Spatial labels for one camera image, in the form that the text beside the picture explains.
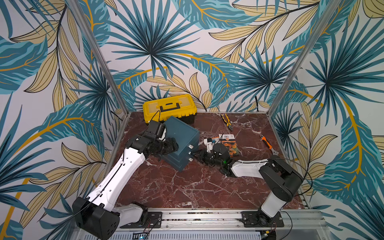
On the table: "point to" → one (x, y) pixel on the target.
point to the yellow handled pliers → (228, 124)
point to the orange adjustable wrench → (269, 145)
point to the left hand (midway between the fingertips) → (173, 150)
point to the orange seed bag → (216, 140)
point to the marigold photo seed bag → (230, 142)
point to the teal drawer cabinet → (188, 139)
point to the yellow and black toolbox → (182, 107)
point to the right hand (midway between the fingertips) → (190, 153)
